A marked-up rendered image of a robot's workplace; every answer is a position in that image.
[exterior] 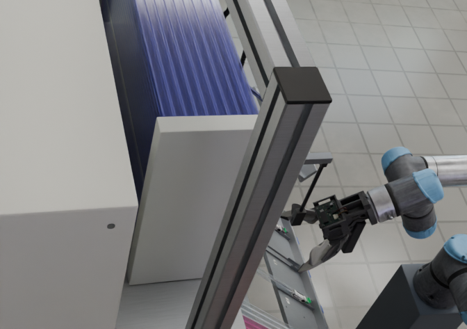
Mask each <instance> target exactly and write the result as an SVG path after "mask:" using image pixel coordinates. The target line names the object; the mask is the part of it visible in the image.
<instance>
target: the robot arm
mask: <svg viewBox="0 0 467 329"><path fill-rule="evenodd" d="M382 168H383V171H384V175H385V176H386V178H387V181H388V183H387V184H385V185H381V186H378V187H376V188H373V189H370V190H369V191H367V194H366V193H364V191H360V192H358V193H355V194H353V195H350V196H347V197H346V198H342V199H340V200H337V198H336V195H335V194H334V195H331V196H329V197H327V198H324V199H321V200H319V201H316V202H313V205H314V208H312V209H306V208H305V210H306V215H305V217H304V220H303V221H306V222H307V223H310V224H314V223H315V222H316V221H319V222H320V224H319V227H320V229H322V233H323V234H324V235H323V238H324V241H323V242H322V243H320V244H319V245H318V246H314V247H313V248H312V249H311V252H310V254H309V260H308V261H307V262H306V263H304V264H303V265H302V266H301V267H300V268H299V270H298V271H297V272H298V273H303V272H305V271H308V270H311V269H313V268H315V267H317V266H319V265H320V264H321V263H325V262H326V261H327V260H329V259H331V258H332V257H334V256H335V255H337V254H338V252H339V251H340V250H342V252H343V253H344V254H345V253H351V252H352V251H353V250H354V247H355V245H356V244H357V241H358V240H359V237H360V235H361V233H362V231H363V229H364V227H365V225H366V221H365V220H366V219H369V221H370V223H371V225H375V224H377V221H379V223H382V222H384V221H386V220H393V218H395V217H398V216H401V218H402V225H403V227H404V229H405V231H406V233H407V234H408V235H409V236H411V237H413V238H415V239H426V238H427V237H429V236H431V235H432V234H433V233H434V232H435V230H436V222H437V217H436V214H435V210H434V204H435V203H436V202H438V201H439V200H442V199H443V197H444V192H443V188H442V187H443V186H467V155H450V156H426V157H413V156H412V153H410V151H409V150H408V149H407V148H405V147H394V148H392V149H390V150H388V151H387V152H385V154H384V155H383V157H382ZM327 199H330V200H331V201H329V202H326V203H324V204H321V205H319V204H318V203H319V202H322V201H324V200H327ZM300 207H301V204H298V203H293V204H292V209H291V210H290V211H285V212H284V213H282V214H281V217H280V218H282V219H285V220H290V219H291V217H292V215H293V212H294V210H295V209H297V208H300ZM413 286H414V289H415V290H416V293H417V294H418V296H419V297H420V298H421V299H422V300H423V301H424V302H425V303H427V304H428V305H430V306H432V307H435V308H437V309H440V310H446V309H450V308H452V307H454V306H455V305H457V308H458V310H459V315H461V317H462V320H463V322H464V323H465V324H466V325H467V234H456V235H454V236H451V237H450V238H449V239H448V240H447V241H446V242H445V243H444V245H443V247H442V249H440V251H439V252H438V254H437V255H436V256H435V258H434V259H433V260H432V261H431V262H429V263H427V264H424V265H422V266H421V267H420V268H419V269H418V270H417V271H416V273H415V275H414V277H413Z"/></svg>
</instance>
